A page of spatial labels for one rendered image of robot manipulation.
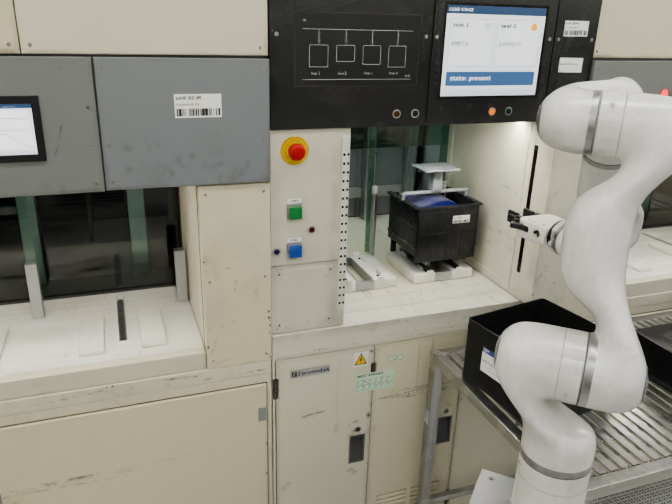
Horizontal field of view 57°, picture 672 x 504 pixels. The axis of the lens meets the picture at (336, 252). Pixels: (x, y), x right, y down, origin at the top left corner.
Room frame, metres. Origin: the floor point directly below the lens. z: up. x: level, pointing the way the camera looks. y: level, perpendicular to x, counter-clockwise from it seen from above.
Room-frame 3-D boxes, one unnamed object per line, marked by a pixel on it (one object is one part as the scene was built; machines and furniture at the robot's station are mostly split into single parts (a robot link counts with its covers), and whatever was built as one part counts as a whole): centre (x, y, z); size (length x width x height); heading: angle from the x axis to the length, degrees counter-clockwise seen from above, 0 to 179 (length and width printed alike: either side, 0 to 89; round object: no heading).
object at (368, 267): (1.81, -0.06, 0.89); 0.22 x 0.21 x 0.04; 20
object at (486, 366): (1.37, -0.53, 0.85); 0.28 x 0.28 x 0.17; 30
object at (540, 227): (1.39, -0.50, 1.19); 0.11 x 0.10 x 0.07; 21
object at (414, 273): (1.90, -0.31, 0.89); 0.22 x 0.21 x 0.04; 20
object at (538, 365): (0.89, -0.36, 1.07); 0.19 x 0.12 x 0.24; 68
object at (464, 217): (1.90, -0.31, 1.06); 0.24 x 0.20 x 0.32; 110
